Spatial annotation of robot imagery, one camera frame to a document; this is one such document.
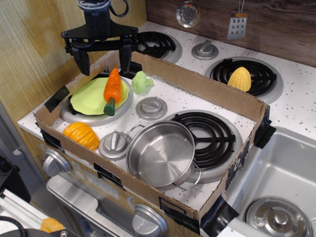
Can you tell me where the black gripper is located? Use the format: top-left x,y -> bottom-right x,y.
61,10 -> 138,76

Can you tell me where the orange toy carrot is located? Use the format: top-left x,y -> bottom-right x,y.
103,68 -> 121,116

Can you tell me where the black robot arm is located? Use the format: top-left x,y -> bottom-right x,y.
61,0 -> 138,76

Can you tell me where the light green plate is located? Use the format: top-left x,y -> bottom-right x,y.
69,77 -> 130,116

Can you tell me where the green toy broccoli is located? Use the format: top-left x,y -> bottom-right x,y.
131,71 -> 154,93

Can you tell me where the back left stove burner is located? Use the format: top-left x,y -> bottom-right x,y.
136,31 -> 182,64

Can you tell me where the silver centre stove knob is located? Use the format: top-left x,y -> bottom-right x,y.
136,97 -> 168,120

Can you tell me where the silver stove knob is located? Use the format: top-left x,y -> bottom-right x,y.
191,40 -> 219,60
136,97 -> 168,120
98,131 -> 132,161

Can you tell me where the orange toy pumpkin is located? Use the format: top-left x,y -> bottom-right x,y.
63,122 -> 100,151

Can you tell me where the silver front stove knob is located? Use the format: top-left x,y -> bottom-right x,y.
98,131 -> 132,161

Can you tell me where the hanging silver strainer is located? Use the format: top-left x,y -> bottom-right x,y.
176,0 -> 200,28

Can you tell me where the cardboard fence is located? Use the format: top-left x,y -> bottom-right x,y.
34,47 -> 277,236

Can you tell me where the silver back stove knob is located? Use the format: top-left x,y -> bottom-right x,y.
191,40 -> 219,60

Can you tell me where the stainless steel pot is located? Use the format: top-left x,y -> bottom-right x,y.
125,120 -> 197,191

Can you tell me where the silver oven knob left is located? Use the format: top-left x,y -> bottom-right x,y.
43,148 -> 72,177

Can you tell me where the silver oven knob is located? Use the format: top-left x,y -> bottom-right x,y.
43,148 -> 72,177
132,203 -> 168,237

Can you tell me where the hanging silver spatula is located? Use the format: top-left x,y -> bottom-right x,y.
227,0 -> 248,40

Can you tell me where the yellow toy corn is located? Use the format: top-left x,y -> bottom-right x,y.
228,67 -> 251,92

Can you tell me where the front right stove burner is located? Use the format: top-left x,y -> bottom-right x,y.
166,110 -> 242,184

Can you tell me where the back right stove burner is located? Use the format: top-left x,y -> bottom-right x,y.
204,56 -> 284,104

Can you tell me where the silver oven knob right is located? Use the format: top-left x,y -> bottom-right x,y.
132,203 -> 168,237

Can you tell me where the orange object bottom left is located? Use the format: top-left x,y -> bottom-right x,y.
40,218 -> 64,233

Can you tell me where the silver sink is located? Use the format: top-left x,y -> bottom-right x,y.
200,126 -> 316,237

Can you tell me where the silver pot lid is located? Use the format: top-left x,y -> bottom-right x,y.
244,196 -> 313,237

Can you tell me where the oven door handle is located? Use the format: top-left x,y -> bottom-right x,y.
46,175 -> 136,237

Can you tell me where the black cable bottom left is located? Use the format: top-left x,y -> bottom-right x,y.
0,215 -> 26,237

